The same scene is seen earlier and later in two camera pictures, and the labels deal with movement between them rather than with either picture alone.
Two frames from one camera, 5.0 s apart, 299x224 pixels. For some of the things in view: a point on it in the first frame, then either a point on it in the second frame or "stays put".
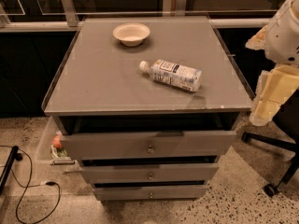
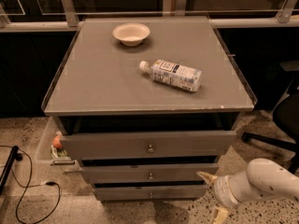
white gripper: x=282 y=37 to x=221 y=189
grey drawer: x=151 y=173 stays put
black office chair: x=288 y=123 stays put
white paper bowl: x=131 y=34 stays put
